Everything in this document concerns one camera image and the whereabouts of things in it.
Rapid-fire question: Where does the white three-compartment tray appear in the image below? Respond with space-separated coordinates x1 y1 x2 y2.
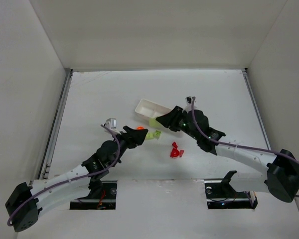
135 98 184 138

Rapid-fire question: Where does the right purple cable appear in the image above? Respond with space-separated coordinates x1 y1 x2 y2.
190 97 299 198

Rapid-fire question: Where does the right metal rail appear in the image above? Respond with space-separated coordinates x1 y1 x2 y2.
241 68 271 150

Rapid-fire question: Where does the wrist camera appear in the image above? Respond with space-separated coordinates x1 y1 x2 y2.
104 118 117 129
184 96 196 112

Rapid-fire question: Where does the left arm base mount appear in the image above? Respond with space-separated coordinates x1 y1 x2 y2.
69 180 118 211

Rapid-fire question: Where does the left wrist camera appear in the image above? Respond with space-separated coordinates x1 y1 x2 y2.
104 118 117 129

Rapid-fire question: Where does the purple cable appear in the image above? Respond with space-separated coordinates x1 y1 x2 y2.
6 124 122 227
190 97 299 198

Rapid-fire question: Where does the metal rail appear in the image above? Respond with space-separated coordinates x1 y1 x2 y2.
35 68 73 179
241 68 271 150

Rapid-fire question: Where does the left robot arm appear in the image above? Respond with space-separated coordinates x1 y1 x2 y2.
5 126 148 232

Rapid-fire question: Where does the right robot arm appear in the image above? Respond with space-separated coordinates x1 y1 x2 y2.
156 106 299 203

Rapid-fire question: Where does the red lego slope piece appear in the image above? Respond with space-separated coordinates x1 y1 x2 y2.
172 142 178 148

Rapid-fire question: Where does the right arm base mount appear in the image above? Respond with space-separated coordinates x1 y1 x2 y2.
204 170 258 210

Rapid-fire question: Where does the red lego arch piece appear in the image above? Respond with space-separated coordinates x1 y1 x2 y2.
170 148 180 158

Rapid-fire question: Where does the green lego block small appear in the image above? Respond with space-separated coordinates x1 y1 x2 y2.
153 130 161 139

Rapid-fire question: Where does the green lego plate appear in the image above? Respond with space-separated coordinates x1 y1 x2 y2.
146 132 154 140

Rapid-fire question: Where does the orange round lego upper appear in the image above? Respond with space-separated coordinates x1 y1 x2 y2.
136 126 146 130

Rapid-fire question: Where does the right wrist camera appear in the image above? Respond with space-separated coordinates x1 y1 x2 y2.
184 96 196 112

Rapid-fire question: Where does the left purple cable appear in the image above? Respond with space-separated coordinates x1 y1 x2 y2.
6 124 122 227

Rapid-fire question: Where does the left metal rail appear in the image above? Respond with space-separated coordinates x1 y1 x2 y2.
35 68 73 179

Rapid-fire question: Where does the green lego block large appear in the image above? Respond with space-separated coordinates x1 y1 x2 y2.
149 118 159 127

